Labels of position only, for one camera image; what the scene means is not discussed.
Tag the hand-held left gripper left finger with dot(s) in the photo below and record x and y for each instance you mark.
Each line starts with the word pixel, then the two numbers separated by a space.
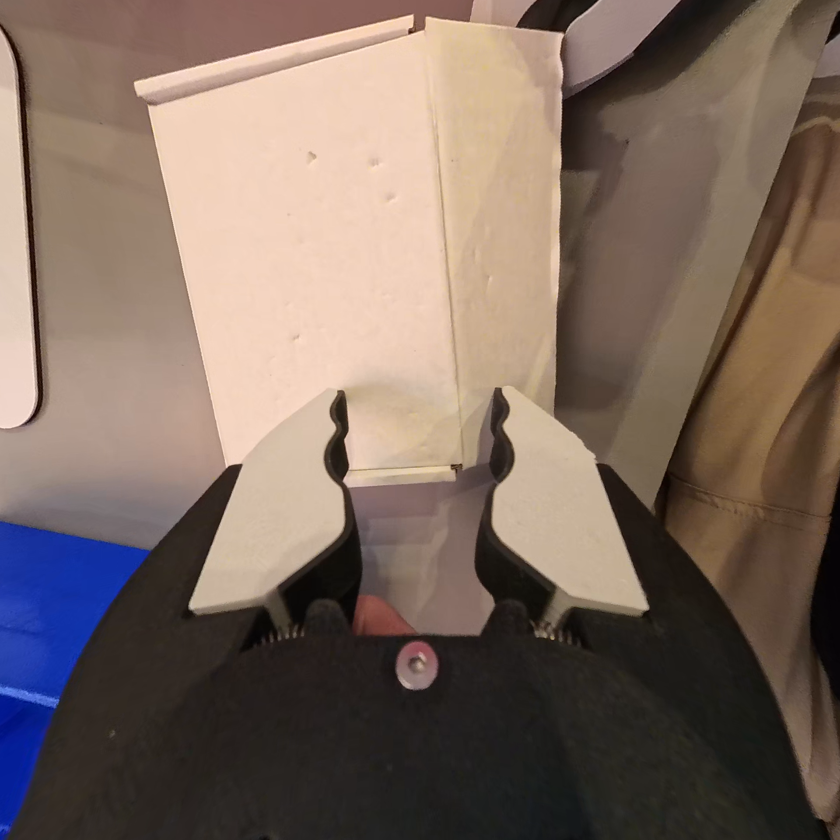
pixel 275 512

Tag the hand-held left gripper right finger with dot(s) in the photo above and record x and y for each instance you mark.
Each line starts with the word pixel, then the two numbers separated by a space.
pixel 564 518

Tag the white cardboard box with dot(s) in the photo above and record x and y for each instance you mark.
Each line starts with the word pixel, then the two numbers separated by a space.
pixel 315 262

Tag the beige jacket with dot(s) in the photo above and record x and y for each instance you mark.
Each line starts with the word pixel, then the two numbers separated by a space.
pixel 774 426

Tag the grey-green cloth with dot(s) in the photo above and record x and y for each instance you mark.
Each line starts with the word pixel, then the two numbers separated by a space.
pixel 669 229

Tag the white rounded board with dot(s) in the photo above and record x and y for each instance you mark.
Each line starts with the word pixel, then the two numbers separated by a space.
pixel 13 262

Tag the white rounded panel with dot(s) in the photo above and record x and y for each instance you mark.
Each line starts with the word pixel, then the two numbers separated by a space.
pixel 604 39

